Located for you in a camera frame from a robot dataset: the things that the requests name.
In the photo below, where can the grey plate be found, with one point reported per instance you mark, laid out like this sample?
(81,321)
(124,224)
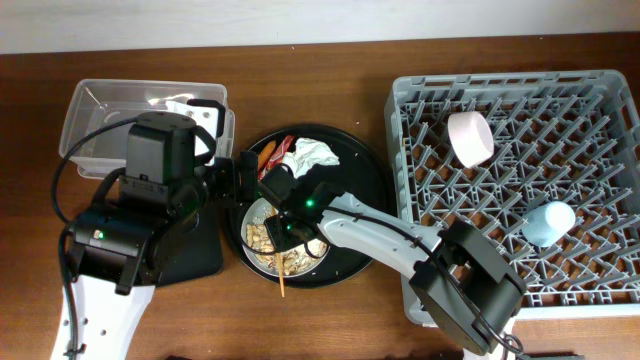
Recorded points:
(300,262)

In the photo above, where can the clear plastic bin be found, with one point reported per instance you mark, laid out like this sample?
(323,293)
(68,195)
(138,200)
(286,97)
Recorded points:
(97,103)

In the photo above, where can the grey dishwasher rack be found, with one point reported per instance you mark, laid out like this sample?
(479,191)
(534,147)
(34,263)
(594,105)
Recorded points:
(558,136)

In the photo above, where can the wooden chopstick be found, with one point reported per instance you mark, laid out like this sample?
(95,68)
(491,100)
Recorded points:
(280,263)

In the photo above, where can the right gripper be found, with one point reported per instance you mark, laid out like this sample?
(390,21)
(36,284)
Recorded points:
(283,234)

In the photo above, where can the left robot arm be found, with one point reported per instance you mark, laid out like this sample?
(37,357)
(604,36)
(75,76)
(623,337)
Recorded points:
(113,254)

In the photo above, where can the black rectangular tray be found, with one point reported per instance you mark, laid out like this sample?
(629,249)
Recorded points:
(201,256)

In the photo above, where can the white tissue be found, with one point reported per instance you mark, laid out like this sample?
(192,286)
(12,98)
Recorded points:
(307,154)

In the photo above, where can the round black tray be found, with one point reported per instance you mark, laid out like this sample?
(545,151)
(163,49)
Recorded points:
(360,172)

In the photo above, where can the light blue cup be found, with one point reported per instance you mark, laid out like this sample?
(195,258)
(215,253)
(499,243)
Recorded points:
(547,224)

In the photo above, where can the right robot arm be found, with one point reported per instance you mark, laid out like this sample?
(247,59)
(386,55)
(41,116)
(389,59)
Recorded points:
(468,289)

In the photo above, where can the food scraps rice and peanuts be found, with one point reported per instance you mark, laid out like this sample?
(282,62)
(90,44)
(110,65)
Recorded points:
(290,257)

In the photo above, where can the orange carrot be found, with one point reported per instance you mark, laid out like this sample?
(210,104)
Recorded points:
(266,153)

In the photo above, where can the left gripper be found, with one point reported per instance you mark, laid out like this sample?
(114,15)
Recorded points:
(230,190)

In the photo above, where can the red snack wrapper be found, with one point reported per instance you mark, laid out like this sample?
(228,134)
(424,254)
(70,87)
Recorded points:
(277,156)

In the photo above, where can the pink bowl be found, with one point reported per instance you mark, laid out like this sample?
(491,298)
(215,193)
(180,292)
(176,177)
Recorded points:
(471,138)

